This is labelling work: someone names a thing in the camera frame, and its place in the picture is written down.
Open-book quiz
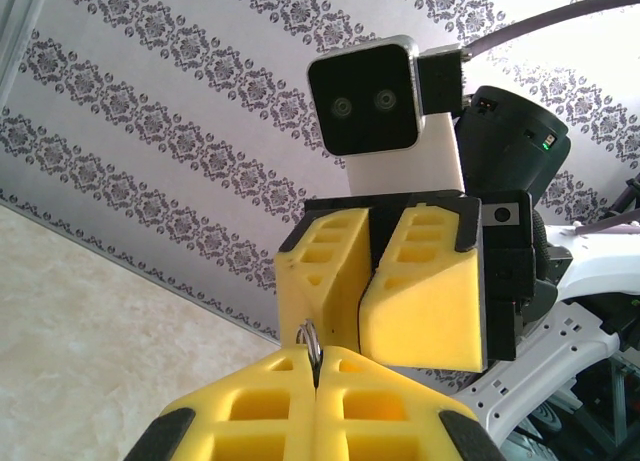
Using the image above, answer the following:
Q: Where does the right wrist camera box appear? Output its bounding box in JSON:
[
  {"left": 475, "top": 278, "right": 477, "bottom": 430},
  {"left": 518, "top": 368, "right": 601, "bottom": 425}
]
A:
[{"left": 305, "top": 34, "right": 470, "bottom": 198}]

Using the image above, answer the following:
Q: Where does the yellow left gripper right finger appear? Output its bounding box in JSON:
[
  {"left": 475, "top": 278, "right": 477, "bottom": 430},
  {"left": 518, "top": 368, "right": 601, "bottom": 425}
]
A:
[{"left": 317, "top": 344, "right": 507, "bottom": 461}]

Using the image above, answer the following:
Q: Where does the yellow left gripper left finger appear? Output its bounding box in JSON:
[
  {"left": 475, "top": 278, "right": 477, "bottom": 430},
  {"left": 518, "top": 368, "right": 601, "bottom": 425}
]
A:
[{"left": 127, "top": 344, "right": 320, "bottom": 461}]

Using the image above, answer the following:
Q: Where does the metal key holder with rings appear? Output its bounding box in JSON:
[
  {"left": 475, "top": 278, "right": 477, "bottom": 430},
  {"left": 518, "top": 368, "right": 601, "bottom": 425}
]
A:
[{"left": 295, "top": 319, "right": 325, "bottom": 388}]

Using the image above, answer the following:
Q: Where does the aluminium corner post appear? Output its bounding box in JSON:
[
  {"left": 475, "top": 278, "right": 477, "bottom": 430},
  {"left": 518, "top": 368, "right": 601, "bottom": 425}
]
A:
[{"left": 0, "top": 0, "right": 49, "bottom": 100}]

